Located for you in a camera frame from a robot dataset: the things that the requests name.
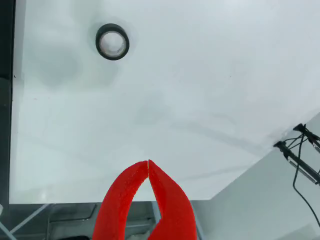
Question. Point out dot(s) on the black jointed stand arm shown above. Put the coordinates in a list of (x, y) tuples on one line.
[(311, 137), (300, 163)]

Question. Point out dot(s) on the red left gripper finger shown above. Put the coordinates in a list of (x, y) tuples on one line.
[(117, 200)]

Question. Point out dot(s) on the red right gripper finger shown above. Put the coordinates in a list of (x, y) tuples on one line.
[(172, 205)]

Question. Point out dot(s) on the black tape roll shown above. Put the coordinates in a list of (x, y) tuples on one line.
[(112, 57)]

